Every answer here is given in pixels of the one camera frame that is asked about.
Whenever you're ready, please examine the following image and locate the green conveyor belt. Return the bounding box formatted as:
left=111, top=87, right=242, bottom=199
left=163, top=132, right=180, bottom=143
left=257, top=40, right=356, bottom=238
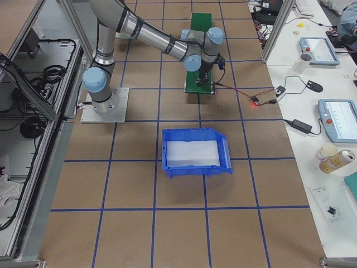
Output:
left=181, top=13, right=223, bottom=94

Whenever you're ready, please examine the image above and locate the white mug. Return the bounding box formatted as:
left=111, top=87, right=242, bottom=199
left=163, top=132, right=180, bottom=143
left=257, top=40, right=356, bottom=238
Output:
left=292, top=53, right=312, bottom=73

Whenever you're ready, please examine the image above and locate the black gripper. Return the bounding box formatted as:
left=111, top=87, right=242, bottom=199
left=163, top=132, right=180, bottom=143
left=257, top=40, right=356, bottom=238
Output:
left=197, top=61, right=214, bottom=82

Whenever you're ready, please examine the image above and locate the red black conveyor cable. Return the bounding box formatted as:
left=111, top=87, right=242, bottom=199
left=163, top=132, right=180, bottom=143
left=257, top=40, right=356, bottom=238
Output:
left=211, top=81, right=277, bottom=107

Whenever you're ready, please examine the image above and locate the black power adapter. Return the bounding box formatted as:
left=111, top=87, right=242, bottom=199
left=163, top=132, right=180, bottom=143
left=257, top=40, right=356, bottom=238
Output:
left=284, top=119, right=312, bottom=134

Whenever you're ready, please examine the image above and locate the aluminium frame post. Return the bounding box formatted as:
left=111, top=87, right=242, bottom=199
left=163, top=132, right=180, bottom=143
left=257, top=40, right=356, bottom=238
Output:
left=261, top=0, right=295, bottom=64

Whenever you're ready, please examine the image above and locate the blue teach pendant near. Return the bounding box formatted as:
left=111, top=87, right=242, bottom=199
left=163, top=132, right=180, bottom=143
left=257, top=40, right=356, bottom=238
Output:
left=317, top=99, right=356, bottom=143

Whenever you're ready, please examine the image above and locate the blue plastic bin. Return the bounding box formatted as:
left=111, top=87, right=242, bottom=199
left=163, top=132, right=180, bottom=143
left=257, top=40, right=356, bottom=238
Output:
left=162, top=128, right=233, bottom=178

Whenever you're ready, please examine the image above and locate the white foam sheet in bin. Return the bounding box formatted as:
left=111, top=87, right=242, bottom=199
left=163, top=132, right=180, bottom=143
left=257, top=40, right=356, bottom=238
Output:
left=166, top=140, right=220, bottom=167

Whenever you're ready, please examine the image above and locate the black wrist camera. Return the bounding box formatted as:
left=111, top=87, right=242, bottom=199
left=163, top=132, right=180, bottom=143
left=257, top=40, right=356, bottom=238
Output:
left=216, top=54, right=225, bottom=70

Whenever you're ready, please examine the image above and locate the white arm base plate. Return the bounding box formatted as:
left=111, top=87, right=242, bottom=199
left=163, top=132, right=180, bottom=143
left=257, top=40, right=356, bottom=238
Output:
left=80, top=88, right=129, bottom=123

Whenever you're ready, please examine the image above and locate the blue teach pendant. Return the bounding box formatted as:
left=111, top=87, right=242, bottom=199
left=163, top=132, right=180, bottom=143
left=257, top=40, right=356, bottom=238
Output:
left=317, top=99, right=356, bottom=143
left=299, top=37, right=340, bottom=66

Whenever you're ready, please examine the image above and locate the small red-lit controller board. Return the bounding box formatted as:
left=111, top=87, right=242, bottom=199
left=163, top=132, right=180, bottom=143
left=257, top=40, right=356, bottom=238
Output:
left=249, top=95, right=259, bottom=107

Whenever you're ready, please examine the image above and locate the blue teach pendant far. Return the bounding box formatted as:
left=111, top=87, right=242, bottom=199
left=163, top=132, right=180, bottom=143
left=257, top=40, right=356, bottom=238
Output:
left=299, top=37, right=340, bottom=66

